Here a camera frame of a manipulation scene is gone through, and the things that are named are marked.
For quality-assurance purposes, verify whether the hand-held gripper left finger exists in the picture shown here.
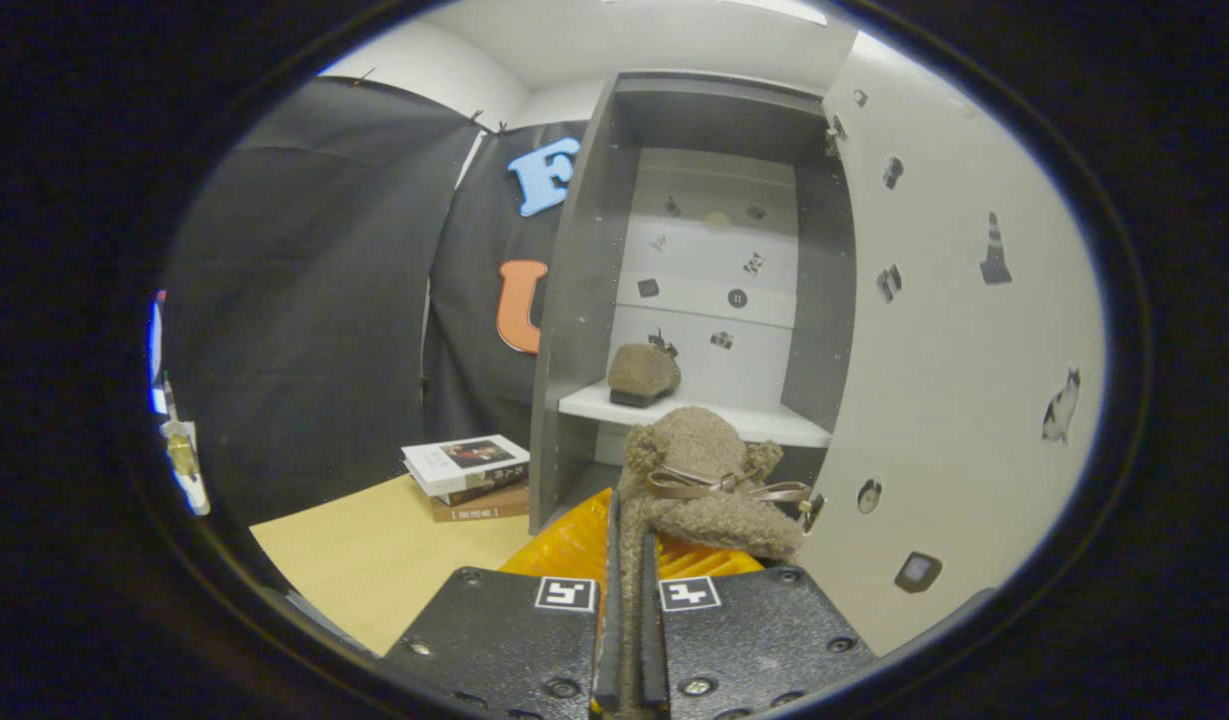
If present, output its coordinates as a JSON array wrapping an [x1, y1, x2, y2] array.
[[382, 487, 623, 720]]

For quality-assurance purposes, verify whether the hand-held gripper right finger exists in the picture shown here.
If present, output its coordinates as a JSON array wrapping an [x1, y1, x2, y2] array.
[[639, 530, 880, 720]]

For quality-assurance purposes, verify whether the brown fluffy shoe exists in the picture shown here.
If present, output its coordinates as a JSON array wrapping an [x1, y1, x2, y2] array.
[[614, 405, 815, 720], [607, 342, 682, 408]]

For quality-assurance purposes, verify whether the grey shoe cabinet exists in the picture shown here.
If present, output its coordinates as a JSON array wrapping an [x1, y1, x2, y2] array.
[[527, 70, 860, 536]]

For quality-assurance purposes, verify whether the white shoe cabinet door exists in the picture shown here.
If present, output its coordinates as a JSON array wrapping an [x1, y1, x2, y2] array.
[[794, 30, 1110, 656]]

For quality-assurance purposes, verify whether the white book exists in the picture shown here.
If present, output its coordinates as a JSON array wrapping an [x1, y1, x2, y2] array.
[[402, 434, 531, 498]]

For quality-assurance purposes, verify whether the black backdrop cloth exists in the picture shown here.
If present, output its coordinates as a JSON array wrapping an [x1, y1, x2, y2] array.
[[159, 78, 587, 526]]

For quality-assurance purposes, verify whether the yellow and white package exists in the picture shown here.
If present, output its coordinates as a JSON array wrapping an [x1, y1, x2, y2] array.
[[160, 375, 213, 518]]

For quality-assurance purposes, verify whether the blue and white package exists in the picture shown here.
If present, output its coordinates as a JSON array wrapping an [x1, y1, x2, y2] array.
[[148, 290, 171, 416]]

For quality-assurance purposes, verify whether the large ceiling light panel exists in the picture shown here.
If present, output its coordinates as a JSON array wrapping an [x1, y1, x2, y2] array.
[[614, 0, 830, 26]]

